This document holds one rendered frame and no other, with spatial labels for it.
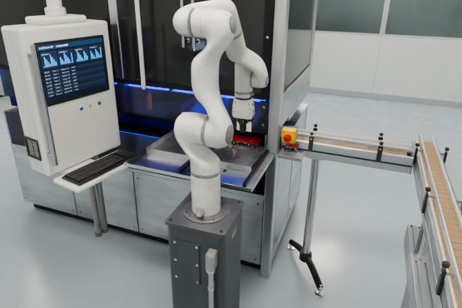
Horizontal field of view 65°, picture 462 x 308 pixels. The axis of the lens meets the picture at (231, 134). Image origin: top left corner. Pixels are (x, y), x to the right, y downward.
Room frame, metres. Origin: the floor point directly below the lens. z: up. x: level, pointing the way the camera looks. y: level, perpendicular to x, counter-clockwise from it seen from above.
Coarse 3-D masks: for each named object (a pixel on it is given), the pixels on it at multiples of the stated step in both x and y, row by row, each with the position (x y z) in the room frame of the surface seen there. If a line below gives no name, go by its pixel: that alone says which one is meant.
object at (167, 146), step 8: (168, 136) 2.03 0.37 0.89; (152, 144) 1.86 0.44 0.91; (160, 144) 1.92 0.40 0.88; (168, 144) 1.93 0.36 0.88; (176, 144) 1.93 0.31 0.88; (152, 152) 1.79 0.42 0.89; (160, 152) 1.78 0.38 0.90; (168, 152) 1.76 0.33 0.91; (176, 152) 1.82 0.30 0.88; (184, 152) 1.83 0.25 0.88; (184, 160) 1.72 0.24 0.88
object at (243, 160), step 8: (216, 152) 1.83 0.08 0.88; (224, 152) 1.83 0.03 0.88; (232, 152) 1.83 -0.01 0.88; (240, 152) 1.84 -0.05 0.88; (248, 152) 1.84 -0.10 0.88; (256, 152) 1.84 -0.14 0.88; (264, 152) 1.82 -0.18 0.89; (224, 160) 1.73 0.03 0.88; (232, 160) 1.73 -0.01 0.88; (240, 160) 1.73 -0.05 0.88; (248, 160) 1.73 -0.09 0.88; (256, 160) 1.68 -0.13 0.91; (232, 168) 1.63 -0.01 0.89; (240, 168) 1.62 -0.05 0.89; (248, 168) 1.60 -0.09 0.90
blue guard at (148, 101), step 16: (128, 96) 2.15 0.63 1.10; (144, 96) 2.11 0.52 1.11; (160, 96) 2.07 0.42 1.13; (176, 96) 2.03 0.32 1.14; (192, 96) 1.99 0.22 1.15; (224, 96) 1.93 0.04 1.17; (144, 112) 2.11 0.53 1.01; (160, 112) 2.07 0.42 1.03; (176, 112) 2.03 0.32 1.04; (256, 112) 1.86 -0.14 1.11; (256, 128) 1.86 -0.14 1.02
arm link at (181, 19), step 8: (216, 0) 1.39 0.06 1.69; (224, 0) 1.41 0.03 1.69; (184, 8) 1.32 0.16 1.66; (192, 8) 1.31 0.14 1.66; (216, 8) 1.38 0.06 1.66; (224, 8) 1.39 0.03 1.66; (232, 8) 1.42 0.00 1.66; (176, 16) 1.31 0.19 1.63; (184, 16) 1.29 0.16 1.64; (176, 24) 1.30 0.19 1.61; (184, 24) 1.28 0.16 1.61; (240, 24) 1.48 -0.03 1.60; (184, 32) 1.30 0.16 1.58; (240, 32) 1.48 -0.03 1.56
